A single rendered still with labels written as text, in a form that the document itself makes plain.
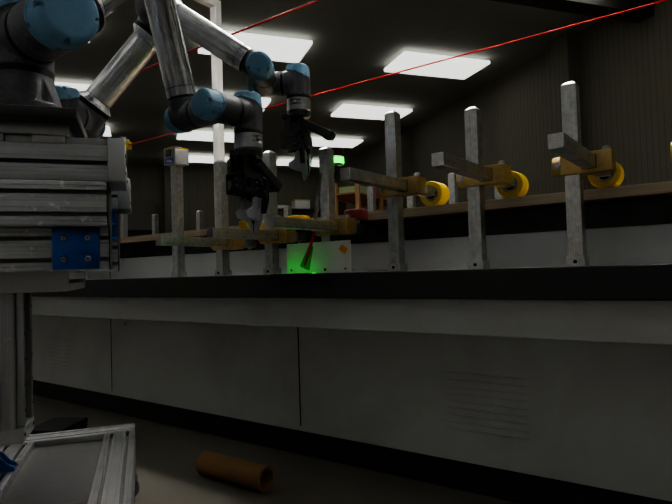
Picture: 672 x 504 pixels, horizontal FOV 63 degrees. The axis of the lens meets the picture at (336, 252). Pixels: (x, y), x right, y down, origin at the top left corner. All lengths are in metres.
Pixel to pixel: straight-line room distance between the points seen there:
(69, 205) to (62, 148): 0.11
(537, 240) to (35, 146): 1.29
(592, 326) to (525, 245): 0.36
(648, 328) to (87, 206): 1.24
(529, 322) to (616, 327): 0.20
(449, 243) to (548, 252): 0.30
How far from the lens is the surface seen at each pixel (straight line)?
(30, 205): 1.24
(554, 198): 1.63
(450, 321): 1.58
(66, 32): 1.20
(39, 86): 1.30
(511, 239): 1.72
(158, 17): 1.56
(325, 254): 1.76
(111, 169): 1.23
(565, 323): 1.48
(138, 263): 2.89
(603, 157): 1.44
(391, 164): 1.66
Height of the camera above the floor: 0.71
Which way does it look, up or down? 2 degrees up
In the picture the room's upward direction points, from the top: 2 degrees counter-clockwise
